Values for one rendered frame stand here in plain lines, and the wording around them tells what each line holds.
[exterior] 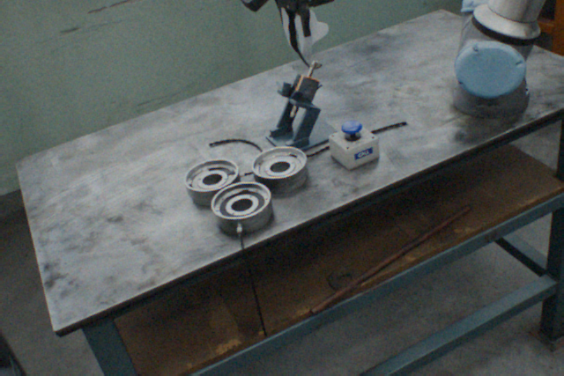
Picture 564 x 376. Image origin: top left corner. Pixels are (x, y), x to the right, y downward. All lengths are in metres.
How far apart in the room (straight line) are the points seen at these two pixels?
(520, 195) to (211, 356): 0.78
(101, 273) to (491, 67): 0.75
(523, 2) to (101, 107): 2.01
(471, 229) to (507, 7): 0.53
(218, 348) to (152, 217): 0.28
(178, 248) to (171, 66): 1.76
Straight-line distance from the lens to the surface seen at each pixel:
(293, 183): 1.15
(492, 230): 1.47
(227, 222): 1.08
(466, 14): 1.29
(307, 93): 1.27
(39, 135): 2.79
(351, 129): 1.19
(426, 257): 1.39
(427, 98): 1.42
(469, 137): 1.28
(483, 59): 1.13
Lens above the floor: 1.48
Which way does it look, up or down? 33 degrees down
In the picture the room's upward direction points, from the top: 11 degrees counter-clockwise
